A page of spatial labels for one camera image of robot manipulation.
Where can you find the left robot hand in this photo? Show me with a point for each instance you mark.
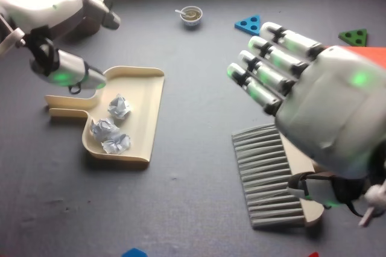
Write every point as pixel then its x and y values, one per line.
pixel 39 0

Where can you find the white paper ball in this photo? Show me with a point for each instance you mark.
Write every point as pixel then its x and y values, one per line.
pixel 120 106
pixel 116 144
pixel 104 128

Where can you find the cream plastic dustpan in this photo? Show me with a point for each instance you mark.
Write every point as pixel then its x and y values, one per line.
pixel 144 112

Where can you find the small white spoon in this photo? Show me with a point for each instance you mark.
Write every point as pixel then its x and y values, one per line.
pixel 181 12

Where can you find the small toy bowl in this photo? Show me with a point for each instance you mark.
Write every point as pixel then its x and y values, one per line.
pixel 193 18

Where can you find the grey table cloth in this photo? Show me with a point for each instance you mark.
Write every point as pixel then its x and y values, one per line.
pixel 196 103

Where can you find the blue triangle block with holes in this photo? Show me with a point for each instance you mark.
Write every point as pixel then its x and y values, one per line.
pixel 248 24

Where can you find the blue hexagonal block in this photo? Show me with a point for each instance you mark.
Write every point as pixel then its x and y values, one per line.
pixel 134 253

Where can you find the green triangle block with holes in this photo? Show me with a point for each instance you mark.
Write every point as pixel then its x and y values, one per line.
pixel 354 38

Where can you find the large orange block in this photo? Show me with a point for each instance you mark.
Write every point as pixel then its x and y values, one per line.
pixel 371 55

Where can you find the red triangle block with holes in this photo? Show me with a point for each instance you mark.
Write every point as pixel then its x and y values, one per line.
pixel 314 254

